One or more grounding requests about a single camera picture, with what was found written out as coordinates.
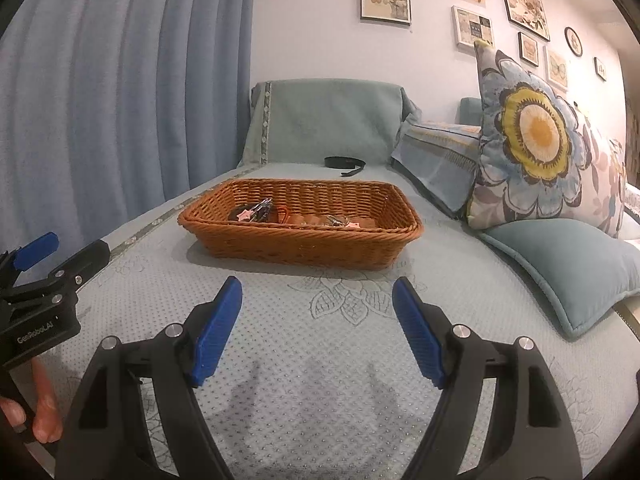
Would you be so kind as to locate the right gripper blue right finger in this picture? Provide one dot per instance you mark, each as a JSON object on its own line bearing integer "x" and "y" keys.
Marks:
{"x": 529, "y": 433}

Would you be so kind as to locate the silver metal hair clip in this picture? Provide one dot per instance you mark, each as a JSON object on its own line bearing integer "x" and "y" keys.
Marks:
{"x": 342, "y": 222}

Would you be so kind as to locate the striped blue pillow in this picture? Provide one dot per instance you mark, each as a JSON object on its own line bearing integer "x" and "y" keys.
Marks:
{"x": 440, "y": 160}

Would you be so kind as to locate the floral yellow flower pillow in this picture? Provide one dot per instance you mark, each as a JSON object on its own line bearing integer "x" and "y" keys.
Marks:
{"x": 538, "y": 156}

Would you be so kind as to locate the white framed picture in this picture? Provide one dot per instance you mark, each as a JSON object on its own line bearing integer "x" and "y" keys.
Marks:
{"x": 470, "y": 27}

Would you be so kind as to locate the blue curtain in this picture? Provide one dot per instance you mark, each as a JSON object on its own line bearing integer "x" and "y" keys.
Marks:
{"x": 110, "y": 108}

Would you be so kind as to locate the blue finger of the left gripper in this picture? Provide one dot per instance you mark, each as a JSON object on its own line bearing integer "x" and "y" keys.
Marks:
{"x": 42, "y": 247}
{"x": 85, "y": 264}

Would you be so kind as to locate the teal plain cushion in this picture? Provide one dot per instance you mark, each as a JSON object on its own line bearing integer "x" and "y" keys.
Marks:
{"x": 582, "y": 271}

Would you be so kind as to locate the brown wicker basket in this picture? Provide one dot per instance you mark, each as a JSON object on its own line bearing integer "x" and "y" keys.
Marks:
{"x": 297, "y": 232}

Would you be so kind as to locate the beige butterfly frame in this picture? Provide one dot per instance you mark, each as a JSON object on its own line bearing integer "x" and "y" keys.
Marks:
{"x": 556, "y": 67}

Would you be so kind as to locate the tiny square frame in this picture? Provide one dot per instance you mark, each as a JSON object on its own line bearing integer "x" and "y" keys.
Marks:
{"x": 599, "y": 68}

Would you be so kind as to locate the person's left hand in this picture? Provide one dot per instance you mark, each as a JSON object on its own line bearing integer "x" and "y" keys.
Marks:
{"x": 47, "y": 426}

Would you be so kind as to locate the small dark framed picture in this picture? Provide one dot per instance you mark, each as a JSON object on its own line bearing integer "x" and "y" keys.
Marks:
{"x": 529, "y": 49}

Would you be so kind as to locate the teal headboard cover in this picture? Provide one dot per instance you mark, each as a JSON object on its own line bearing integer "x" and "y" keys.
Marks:
{"x": 304, "y": 121}

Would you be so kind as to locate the black wrist watch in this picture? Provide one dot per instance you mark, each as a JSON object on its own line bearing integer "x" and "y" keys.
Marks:
{"x": 246, "y": 213}

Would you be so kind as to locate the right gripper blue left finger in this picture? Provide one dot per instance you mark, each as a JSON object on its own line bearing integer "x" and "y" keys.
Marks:
{"x": 105, "y": 434}

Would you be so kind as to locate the floral framed picture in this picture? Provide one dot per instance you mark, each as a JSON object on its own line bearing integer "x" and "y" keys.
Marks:
{"x": 529, "y": 14}

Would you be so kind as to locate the pink star hair clip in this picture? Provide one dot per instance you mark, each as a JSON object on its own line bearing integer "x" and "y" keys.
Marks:
{"x": 266, "y": 208}

